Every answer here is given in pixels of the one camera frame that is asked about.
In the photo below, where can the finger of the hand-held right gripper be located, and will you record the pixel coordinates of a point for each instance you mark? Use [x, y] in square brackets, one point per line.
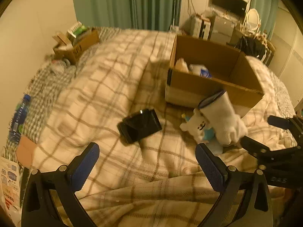
[279, 121]
[254, 147]

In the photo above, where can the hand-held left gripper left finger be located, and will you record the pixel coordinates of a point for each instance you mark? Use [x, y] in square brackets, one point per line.
[87, 164]

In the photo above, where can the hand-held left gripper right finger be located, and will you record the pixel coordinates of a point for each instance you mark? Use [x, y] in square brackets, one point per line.
[210, 170]

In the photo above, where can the white fuzzy tube cover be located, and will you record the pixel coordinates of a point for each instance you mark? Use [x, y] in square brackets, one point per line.
[222, 120]

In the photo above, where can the large cardboard box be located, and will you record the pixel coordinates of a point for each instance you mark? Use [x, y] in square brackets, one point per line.
[196, 89]

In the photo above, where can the white plush bear toy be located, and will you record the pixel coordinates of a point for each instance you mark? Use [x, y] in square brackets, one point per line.
[197, 124]

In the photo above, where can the black glossy pouch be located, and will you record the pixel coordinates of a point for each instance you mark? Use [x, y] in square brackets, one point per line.
[139, 128]

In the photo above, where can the white printed plastic bag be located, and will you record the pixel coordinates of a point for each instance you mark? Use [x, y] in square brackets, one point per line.
[9, 186]

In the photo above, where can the black cloth bag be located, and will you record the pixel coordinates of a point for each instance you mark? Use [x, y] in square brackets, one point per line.
[252, 45]

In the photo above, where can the blue plastic water bottle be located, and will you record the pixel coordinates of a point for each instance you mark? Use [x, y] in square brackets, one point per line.
[19, 117]

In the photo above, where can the cream plaid blanket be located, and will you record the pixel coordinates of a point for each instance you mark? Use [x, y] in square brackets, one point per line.
[106, 80]

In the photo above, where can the green checked bedsheet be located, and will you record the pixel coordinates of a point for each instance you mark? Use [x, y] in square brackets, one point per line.
[45, 82]

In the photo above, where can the white bottle in box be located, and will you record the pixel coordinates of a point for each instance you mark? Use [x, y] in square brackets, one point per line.
[201, 71]

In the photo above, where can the round white vanity mirror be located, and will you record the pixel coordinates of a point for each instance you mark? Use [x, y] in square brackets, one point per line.
[252, 17]

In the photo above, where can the cream bottle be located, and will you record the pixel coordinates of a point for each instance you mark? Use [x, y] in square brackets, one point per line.
[181, 65]

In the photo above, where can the grey cabinet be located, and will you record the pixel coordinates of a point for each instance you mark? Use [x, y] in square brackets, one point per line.
[221, 29]

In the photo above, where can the green curtain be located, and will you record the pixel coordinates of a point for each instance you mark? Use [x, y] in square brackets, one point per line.
[123, 3]
[265, 7]

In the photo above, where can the small cardboard box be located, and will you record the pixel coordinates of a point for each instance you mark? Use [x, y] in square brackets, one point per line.
[77, 46]

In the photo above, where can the white shelf unit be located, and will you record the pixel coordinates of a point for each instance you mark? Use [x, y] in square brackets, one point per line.
[199, 26]

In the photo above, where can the black flat screen monitor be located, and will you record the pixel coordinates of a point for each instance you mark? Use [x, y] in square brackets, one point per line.
[228, 2]

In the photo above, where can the green and white package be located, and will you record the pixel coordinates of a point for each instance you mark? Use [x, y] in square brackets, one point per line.
[77, 29]

